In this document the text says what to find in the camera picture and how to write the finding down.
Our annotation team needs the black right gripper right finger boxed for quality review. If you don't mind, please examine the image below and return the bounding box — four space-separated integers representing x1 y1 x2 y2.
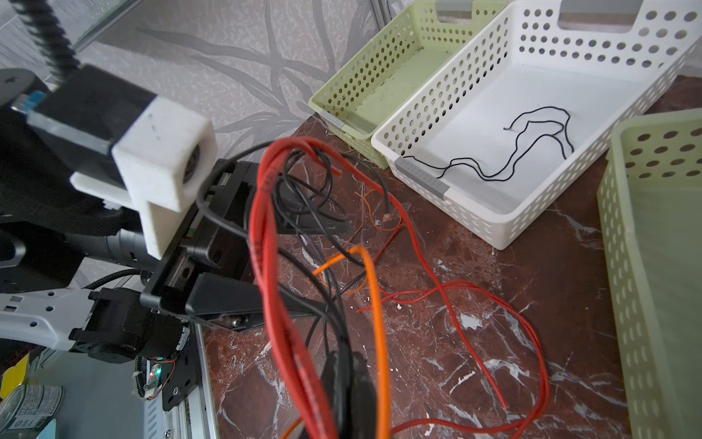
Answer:
353 352 377 439

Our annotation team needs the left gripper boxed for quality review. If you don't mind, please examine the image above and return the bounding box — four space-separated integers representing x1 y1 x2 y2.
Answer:
139 158 352 332

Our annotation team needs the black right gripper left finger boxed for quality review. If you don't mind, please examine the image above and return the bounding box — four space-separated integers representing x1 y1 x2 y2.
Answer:
321 351 352 438

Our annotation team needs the red cable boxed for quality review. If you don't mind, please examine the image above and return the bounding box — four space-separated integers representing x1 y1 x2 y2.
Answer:
248 136 551 439

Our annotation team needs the black thin cable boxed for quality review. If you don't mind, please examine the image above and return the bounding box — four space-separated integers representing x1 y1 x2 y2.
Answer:
402 105 575 183

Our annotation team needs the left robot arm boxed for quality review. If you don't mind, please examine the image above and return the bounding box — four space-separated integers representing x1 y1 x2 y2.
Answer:
1 66 264 363

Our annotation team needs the left light green basket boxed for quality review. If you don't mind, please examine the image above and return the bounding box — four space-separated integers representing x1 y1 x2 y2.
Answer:
309 1 507 169

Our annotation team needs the light green basket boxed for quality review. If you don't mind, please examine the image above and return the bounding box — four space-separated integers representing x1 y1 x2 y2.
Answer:
597 109 701 438
309 1 507 169

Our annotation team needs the white perforated basket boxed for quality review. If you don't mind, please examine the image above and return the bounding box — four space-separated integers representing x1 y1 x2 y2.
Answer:
372 1 701 250

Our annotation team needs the right light green basket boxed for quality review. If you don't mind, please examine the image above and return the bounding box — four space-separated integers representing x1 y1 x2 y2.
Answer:
597 109 701 438

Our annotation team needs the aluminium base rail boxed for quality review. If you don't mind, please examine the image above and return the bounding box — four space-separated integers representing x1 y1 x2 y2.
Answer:
133 325 219 439

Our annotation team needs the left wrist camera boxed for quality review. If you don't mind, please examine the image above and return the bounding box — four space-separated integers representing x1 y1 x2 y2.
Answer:
23 65 219 259

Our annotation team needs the left arm conduit hose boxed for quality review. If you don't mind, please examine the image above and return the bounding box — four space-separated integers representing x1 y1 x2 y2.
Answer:
7 0 82 83

